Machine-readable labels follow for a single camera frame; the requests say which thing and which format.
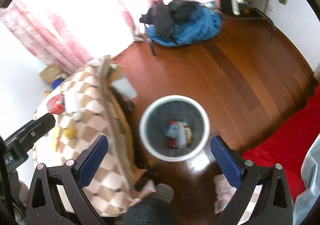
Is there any checkered printed tablecloth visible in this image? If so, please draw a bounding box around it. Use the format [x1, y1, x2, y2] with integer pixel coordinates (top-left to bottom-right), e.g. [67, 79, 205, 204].
[33, 56, 156, 217]

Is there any brown cardboard box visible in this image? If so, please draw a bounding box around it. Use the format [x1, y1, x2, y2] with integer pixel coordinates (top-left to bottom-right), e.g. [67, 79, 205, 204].
[39, 64, 68, 84]

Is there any pink floral curtain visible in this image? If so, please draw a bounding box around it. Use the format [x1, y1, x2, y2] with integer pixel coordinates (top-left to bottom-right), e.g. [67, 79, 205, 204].
[1, 0, 197, 73]

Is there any black fuzzy slipper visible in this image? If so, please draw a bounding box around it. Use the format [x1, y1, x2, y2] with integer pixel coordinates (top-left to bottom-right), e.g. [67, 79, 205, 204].
[121, 197, 178, 225]

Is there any blue black clothes pile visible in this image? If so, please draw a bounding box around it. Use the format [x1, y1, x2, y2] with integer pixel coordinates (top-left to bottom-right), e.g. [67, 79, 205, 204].
[139, 0, 221, 47]

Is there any white round trash bin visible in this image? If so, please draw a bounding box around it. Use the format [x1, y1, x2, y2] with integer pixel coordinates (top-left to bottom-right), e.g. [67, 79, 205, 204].
[139, 95, 210, 162]

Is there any red blanket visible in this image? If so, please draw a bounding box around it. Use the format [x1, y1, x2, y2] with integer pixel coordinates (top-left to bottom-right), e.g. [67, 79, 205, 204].
[242, 87, 320, 201]

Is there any red soda can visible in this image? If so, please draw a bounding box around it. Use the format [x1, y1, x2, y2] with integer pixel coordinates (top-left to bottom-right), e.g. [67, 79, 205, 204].
[47, 94, 65, 115]

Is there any pink patterned slipper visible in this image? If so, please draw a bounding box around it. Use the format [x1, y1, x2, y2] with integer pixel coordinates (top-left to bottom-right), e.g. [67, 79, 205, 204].
[214, 174, 263, 224]

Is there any yellow lemon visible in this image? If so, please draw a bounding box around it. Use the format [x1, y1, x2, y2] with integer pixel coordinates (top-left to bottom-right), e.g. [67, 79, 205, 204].
[63, 127, 76, 140]

